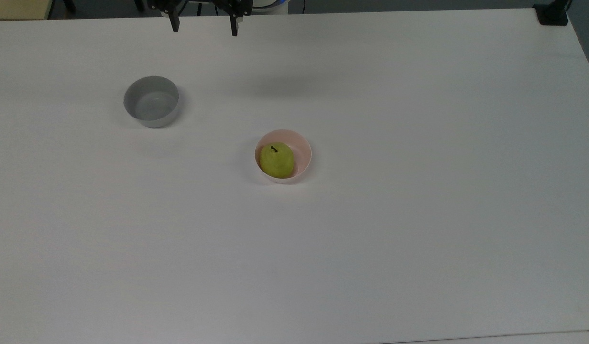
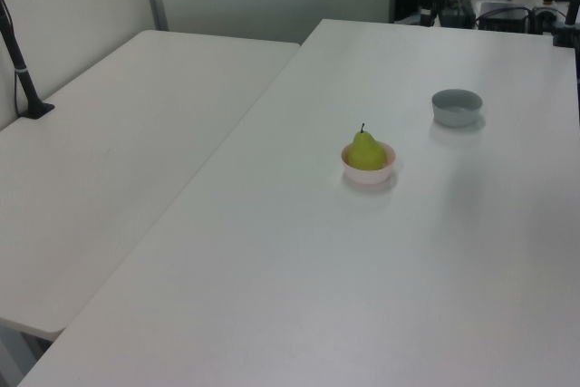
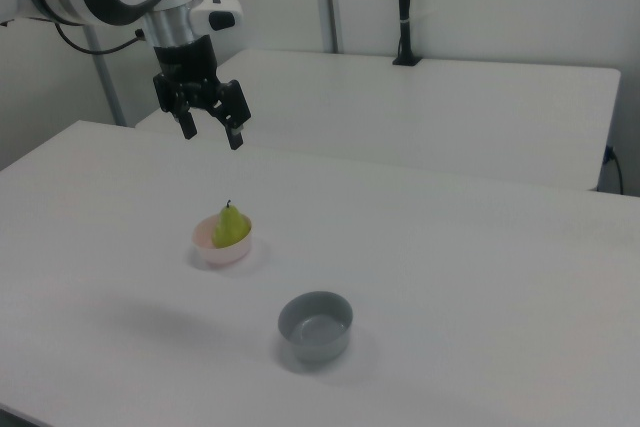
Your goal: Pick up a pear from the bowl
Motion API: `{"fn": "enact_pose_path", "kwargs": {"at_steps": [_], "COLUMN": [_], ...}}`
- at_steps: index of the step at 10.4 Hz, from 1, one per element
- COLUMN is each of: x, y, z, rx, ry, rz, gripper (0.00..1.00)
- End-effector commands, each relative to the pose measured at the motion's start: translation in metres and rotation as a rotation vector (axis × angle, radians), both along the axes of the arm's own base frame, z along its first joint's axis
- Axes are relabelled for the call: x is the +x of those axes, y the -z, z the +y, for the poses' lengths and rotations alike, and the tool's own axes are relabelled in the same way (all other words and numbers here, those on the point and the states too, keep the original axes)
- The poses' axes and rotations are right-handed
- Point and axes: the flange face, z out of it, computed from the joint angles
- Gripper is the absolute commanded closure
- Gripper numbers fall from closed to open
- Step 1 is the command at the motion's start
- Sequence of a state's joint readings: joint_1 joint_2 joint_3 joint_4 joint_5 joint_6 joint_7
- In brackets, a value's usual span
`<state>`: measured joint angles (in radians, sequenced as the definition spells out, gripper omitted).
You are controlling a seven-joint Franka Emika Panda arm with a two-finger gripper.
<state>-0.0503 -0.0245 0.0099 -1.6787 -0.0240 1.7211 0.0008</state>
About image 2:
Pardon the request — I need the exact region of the green apple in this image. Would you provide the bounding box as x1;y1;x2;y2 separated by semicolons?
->
347;122;388;171

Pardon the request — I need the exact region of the pink bowl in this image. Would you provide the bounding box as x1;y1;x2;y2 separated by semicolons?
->
340;141;397;186

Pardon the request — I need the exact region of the grey bowl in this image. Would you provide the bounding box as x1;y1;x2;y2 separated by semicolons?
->
430;88;484;129

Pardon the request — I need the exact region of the white side table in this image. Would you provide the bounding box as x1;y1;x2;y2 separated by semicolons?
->
0;29;302;387

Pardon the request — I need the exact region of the dark box device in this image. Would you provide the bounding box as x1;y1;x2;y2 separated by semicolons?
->
446;0;477;29

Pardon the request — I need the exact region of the black electronics box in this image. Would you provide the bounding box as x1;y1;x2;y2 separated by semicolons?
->
478;1;531;34

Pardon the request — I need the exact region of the black pole with table clamp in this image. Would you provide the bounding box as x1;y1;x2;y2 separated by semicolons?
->
551;0;580;49

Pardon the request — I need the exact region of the black camera pole with base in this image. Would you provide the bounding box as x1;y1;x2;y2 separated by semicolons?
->
0;0;56;121

